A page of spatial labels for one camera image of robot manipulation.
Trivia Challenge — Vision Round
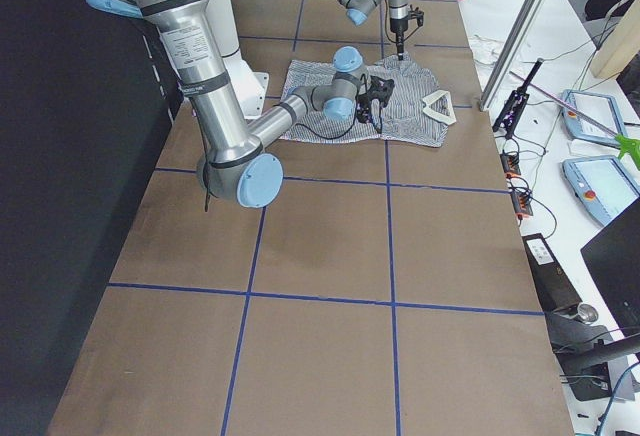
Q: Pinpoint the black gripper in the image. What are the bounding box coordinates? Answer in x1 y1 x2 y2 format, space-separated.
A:
355 90 383 132
389 17 408 60

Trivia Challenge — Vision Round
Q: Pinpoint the blue white striped polo shirt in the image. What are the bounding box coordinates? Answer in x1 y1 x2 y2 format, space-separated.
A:
281 55 448 148

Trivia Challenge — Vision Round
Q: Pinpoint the orange black terminal strip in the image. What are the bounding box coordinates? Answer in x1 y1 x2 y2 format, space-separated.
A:
500 151 533 221

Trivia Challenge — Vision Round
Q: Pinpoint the far blue teach pendant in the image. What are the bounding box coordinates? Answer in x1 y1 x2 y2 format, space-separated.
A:
561 90 627 148

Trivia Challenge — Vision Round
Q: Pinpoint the blue teach pendant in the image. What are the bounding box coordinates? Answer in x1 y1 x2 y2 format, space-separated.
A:
562 156 639 226
561 90 627 148

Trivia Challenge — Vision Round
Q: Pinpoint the wooden board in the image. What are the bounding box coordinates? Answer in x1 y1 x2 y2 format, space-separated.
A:
590 0 639 79

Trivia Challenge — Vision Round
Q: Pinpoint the near blue teach pendant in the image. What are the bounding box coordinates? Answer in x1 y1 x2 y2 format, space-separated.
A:
562 156 639 226

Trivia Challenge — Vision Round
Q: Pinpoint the black box with label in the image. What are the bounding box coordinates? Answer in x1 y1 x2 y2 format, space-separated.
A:
522 233 581 312

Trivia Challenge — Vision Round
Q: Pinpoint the metal reacher grabber tool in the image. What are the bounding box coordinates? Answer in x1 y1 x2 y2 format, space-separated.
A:
528 83 639 168

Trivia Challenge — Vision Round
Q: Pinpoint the black monitor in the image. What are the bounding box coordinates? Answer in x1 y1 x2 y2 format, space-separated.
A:
581 204 639 336

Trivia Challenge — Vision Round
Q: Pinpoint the black monitor stand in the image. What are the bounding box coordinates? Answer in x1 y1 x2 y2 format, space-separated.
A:
544 305 640 403

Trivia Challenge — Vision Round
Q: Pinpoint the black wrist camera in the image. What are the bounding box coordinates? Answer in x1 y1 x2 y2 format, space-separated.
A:
407 5 424 27
367 75 395 108

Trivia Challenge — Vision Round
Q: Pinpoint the aluminium frame post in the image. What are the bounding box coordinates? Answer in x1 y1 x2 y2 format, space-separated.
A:
479 0 545 111

